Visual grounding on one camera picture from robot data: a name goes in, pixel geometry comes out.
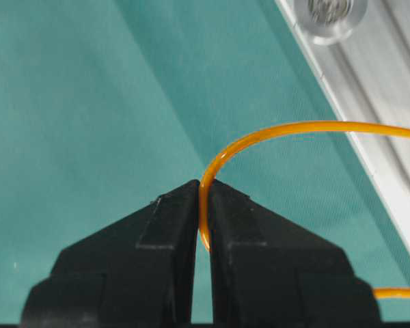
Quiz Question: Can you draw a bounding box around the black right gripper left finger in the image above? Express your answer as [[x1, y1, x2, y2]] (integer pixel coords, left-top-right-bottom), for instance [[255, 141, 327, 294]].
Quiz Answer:
[[20, 180, 199, 323]]

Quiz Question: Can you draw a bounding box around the upper metal pulley shaft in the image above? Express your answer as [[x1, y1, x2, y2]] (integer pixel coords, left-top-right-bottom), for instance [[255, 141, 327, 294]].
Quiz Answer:
[[293, 0, 368, 46]]

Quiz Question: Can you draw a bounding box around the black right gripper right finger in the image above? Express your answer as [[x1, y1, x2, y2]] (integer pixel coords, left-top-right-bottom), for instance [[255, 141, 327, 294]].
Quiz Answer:
[[208, 181, 381, 323]]

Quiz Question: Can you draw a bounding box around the silver aluminium extrusion post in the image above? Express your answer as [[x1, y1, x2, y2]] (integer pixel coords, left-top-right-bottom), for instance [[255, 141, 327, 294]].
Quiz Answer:
[[277, 1, 410, 254]]

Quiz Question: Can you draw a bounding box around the orange rubber band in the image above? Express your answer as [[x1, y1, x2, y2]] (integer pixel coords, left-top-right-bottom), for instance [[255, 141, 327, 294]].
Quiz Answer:
[[198, 120, 410, 300]]

